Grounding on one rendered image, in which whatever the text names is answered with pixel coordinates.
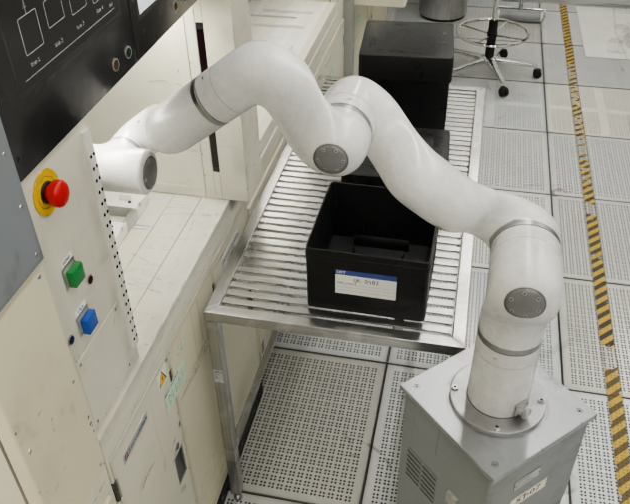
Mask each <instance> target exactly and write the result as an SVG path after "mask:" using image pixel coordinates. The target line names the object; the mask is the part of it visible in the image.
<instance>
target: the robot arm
mask: <svg viewBox="0 0 630 504"><path fill-rule="evenodd" d="M256 105H259V106H262V107H263V108H264V109H266V111H267V112H268V113H269V114H270V116H271V117H272V118H273V120H274V121H275V123H276V124H277V126H278V127H279V129H280V131H281V132H282V134H283V136H284V137H285V139H286V141H287V142H288V144H289V146H290V147H291V149H292V150H293V151H294V153H295V154H296V155H297V156H298V157H299V159H300V160H301V161H302V162H304V163H305V164H306V165H307V166H309V167H310V168H312V169H313V170H315V171H317V172H319V173H321V174H324V175H327V176H332V177H340V176H345V175H348V174H350V173H352V172H354V171H355V170H356V169H358V167H359V166H360V165H361V164H362V163H363V161H364V159H365V157H366V155H367V156H368V158H369V159H370V161H371V163H372V164H373V166H374V167H375V169H376V170H377V172H378V174H379V175H380V177H381V179H382V180H383V182H384V184H385V185H386V187H387V189H388V190H389V191H390V192H391V194H392V195H393V196H394V197H395V198H396V199H397V200H398V201H399V202H401V203H402V204H403V205H404V206H406V207H407V208H408V209H410V210H411V211H412V212H414V213H415V214H417V215H418V216H419V217H421V218H422V219H424V220H425V221H427V222H428V223H430V224H432V225H434V226H435V227H437V228H439V229H442V230H444V231H447V232H451V233H463V232H464V233H469V234H471V235H474V236H476V237H478V238H479V239H481V240H482V241H483V242H484V243H485V244H486V245H487V246H488V247H489V249H490V258H489V271H488V280H487V288H486V294H485V300H484V303H483V304H482V307H481V310H480V316H479V322H478V328H477V334H476V340H475V346H474V352H473V358H472V364H470V365H467V366H465V367H464V368H462V369H461V370H460V371H459V372H458V373H457V374H456V375H455V376H454V378H453V379H452V382H451V385H450V392H449V396H450V402H451V404H452V407H453V409H454V411H455V412H456V414H457V415H458V416H459V417H460V418H461V419H462V420H463V421H464V422H465V423H466V424H468V425H469V426H471V427H472V428H474V429H476V430H478V431H480V432H483V433H486V434H489V435H494V436H502V437H510V436H517V435H521V434H524V433H526V432H528V431H530V430H532V429H533V428H535V427H536V426H537V425H538V424H539V423H540V421H541V420H542V418H543V416H544V413H545V408H546V398H545V395H544V392H543V390H542V388H541V386H540V385H539V384H538V382H537V381H536V380H535V379H534V376H535V371H536V367H537V363H538V359H539V355H540V351H541V347H542V343H543V339H544V335H545V331H546V327H547V324H548V323H549V322H550V321H552V320H553V319H554V318H555V317H556V315H557V313H558V311H559V308H560V304H561V300H562V293H563V263H562V244H561V234H560V230H559V227H558V225H557V223H556V221H555V219H554V218H553V217H552V216H551V215H550V214H549V213H548V212H547V211H546V210H545V209H543V208H542V207H541V206H539V205H537V204H535V203H533V202H531V201H529V200H527V199H524V198H521V197H518V196H515V195H512V194H509V193H505V192H501V191H498V190H495V189H492V188H489V187H486V186H483V185H481V184H479V183H477V182H475V181H474V180H472V179H470V178H469V177H468V176H466V175H465V174H463V173H462V172H461V171H459V170H458V169H457V168H455V167H454V166H453V165H452V164H450V163H449V162H448V161H446V160H445V159H444V158H443V157H441V156H440V155H439V154H437V153H436V152H435V151H434V150H433V149H432V148H431V147H430V146H429V145H428V144H427V143H426V142H425V141H424V140H423V138H422V137H421V136H420V135H419V134H418V133H417V131H416V130H415V129H414V127H413V126H412V124H411V123H410V121H409V120H408V118H407V117H406V115H405V114H404V112H403V111H402V109H401V108H400V106H399V105H398V104H397V102H396V101H395V100H394V99H393V98H392V96H391V95H390V94H389V93H388V92H387V91H385V90H384V89H383V88H382V87H381V86H379V85H378V84H377V83H375V82H373V81H372V80H370V79H368V78H365V77H362V76H347V77H345V78H342V79H340V80H338V81H337V82H335V83H334V84H333V85H332V86H331V87H330V88H329V89H328V90H327V92H326V93H325V95H324V96H323V94H322V92H321V90H320V88H319V86H318V84H317V82H316V80H315V77H314V75H313V73H312V72H311V70H310V68H309V67H308V65H307V64H306V63H305V62H304V61H303V60H302V59H301V58H300V57H299V56H298V55H297V54H295V53H294V52H293V51H291V50H289V49H288V48H286V47H284V46H282V45H279V44H277V43H274V42H271V41H267V40H252V41H249V42H246V43H244V44H242V45H240V46H238V47H237V48H235V49H234V50H232V51H231V52H230V53H228V54H227V55H225V56H224V57H223V58H221V59H220V60H218V61H217V62H216V63H214V64H213V65H212V66H210V67H209V68H208V69H206V70H205V71H204V72H202V73H201V74H199V75H198V76H197V77H195V78H194V79H193V80H191V81H190V82H189V83H187V84H186V85H185V86H183V87H182V88H181V89H179V90H178V91H177V92H175V93H174V94H173V95H171V96H170V97H169V98H167V99H166V100H165V101H164V102H162V103H161V104H160V105H157V104H154V105H150V106H148V107H147V108H145V109H144V110H142V111H141V112H140V113H138V114H137V115H136V116H135V117H133V118H132V119H131V120H130V121H128V122H127V123H126V124H125V125H124V126H123V127H121V128H120V129H119V130H118V131H117V132H116V133H115V135H114V136H113V137H112V138H111V139H110V141H109V142H107V143H103V144H93V146H94V151H95V155H96V159H97V163H98V168H99V172H100V176H101V181H102V185H103V189H104V191H110V192H119V193H128V194H137V195H148V194H149V193H151V191H152V190H153V188H154V186H155V184H156V180H157V173H158V166H157V160H156V156H155V153H157V152H161V153H163V154H169V155H173V154H178V153H181V152H183V151H185V150H187V149H189V148H191V147H192V146H194V145H195V144H197V143H198V142H200V141H202V140H203V139H205V138H206V137H208V136H209V135H211V134H212V133H214V132H215V131H217V130H219V129H220V128H222V127H223V126H225V125H226V124H228V123H229V122H231V121H232V120H234V119H235V118H237V117H238V116H240V115H241V114H243V113H244V112H246V111H247V110H249V109H250V108H252V107H253V106H256Z"/></svg>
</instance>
